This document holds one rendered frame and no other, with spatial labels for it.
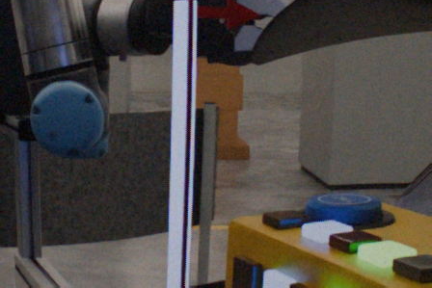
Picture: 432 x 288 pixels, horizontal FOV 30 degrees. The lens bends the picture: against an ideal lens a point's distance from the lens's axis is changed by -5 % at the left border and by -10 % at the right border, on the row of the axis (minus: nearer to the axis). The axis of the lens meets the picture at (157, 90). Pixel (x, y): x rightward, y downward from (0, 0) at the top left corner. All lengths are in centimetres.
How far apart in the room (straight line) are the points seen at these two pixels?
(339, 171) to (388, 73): 91
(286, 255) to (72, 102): 51
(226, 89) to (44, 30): 797
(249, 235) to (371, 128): 657
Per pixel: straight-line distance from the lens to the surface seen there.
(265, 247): 38
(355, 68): 688
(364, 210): 40
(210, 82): 879
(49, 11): 86
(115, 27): 95
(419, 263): 31
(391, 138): 703
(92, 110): 84
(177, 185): 64
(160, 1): 83
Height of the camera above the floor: 116
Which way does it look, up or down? 3 degrees down
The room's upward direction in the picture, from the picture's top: 1 degrees clockwise
